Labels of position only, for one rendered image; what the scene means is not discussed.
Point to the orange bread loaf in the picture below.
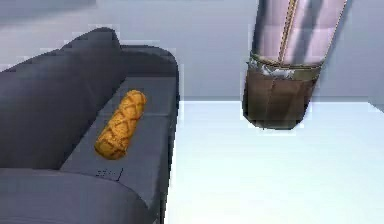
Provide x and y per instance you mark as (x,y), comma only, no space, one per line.
(120,125)

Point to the pink and brown hanging bag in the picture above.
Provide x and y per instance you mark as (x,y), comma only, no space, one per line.
(286,66)

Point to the dark grey sofa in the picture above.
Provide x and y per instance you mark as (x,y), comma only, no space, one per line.
(46,110)

